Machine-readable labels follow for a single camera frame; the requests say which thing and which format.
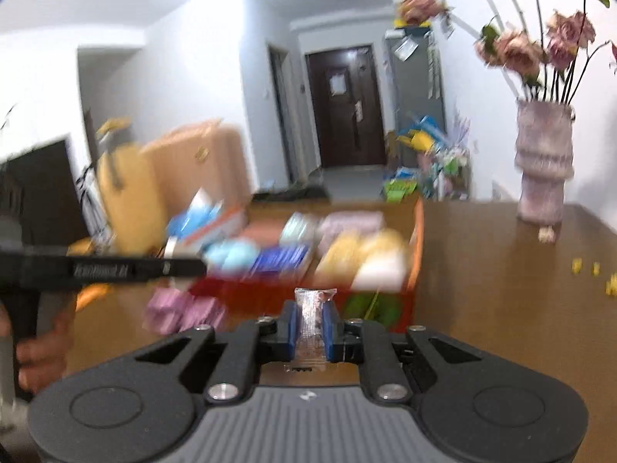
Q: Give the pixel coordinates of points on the red cardboard box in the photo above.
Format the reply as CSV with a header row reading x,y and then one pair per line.
x,y
260,294

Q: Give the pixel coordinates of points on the pink suitcase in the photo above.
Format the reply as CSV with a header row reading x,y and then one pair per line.
x,y
202,164

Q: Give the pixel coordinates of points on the blue fluffy scrunchie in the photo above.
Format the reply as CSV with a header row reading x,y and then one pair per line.
x,y
234,256

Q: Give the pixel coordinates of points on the white and yellow plush toy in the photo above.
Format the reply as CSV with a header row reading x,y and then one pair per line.
x,y
366,255

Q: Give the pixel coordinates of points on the dried pink roses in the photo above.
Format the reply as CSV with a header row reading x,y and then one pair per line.
x,y
520,53

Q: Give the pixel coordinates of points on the black paper bag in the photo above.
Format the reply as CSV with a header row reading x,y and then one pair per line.
x,y
43,193

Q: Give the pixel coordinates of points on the purple cloth pouch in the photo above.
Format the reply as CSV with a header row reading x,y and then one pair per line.
x,y
282,259

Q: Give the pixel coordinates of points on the fallen rose petal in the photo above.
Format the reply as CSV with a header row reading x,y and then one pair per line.
x,y
546,234

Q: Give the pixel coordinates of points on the dark brown entrance door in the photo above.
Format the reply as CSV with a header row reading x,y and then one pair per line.
x,y
347,115

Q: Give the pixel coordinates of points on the yellow mug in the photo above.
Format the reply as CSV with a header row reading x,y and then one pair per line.
x,y
82,246

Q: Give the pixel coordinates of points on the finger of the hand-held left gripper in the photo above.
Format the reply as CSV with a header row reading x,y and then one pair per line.
x,y
173,269

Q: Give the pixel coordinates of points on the blue packages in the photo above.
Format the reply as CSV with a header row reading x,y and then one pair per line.
x,y
426,125

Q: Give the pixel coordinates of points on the scattered yellow crumbs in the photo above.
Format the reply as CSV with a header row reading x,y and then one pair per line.
x,y
595,270

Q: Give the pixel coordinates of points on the clear iridescent ball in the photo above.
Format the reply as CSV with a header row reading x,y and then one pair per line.
x,y
299,229

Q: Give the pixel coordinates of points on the pink scrunchie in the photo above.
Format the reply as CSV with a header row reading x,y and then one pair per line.
x,y
166,311

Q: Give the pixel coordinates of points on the yellow watering can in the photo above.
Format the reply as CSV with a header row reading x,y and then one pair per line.
x,y
419,141

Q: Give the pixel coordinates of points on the person's left hand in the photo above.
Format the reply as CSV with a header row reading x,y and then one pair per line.
x,y
46,352

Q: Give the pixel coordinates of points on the dark side door frame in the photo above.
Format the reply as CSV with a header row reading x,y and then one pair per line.
x,y
282,115

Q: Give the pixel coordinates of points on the blue tissue pack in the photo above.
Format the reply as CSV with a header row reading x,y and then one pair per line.
x,y
195,219

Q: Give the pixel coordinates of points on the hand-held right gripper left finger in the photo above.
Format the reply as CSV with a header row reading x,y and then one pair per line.
x,y
289,328

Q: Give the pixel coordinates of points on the small clear snack packet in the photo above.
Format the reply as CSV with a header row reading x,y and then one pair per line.
x,y
313,323

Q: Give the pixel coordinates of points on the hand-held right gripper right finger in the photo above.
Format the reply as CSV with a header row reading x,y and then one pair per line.
x,y
331,330

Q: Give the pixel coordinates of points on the yellow thermos jug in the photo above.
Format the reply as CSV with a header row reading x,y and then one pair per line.
x,y
130,202

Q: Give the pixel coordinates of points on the pink textured vase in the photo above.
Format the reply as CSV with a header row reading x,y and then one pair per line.
x,y
544,164

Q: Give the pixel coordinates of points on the grey refrigerator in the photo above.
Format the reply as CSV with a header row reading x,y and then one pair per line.
x,y
417,87

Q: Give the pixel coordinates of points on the pink and cream sponge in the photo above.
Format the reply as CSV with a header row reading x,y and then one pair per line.
x,y
262,232

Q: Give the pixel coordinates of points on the yellow box on refrigerator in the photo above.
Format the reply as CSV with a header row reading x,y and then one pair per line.
x,y
409,23

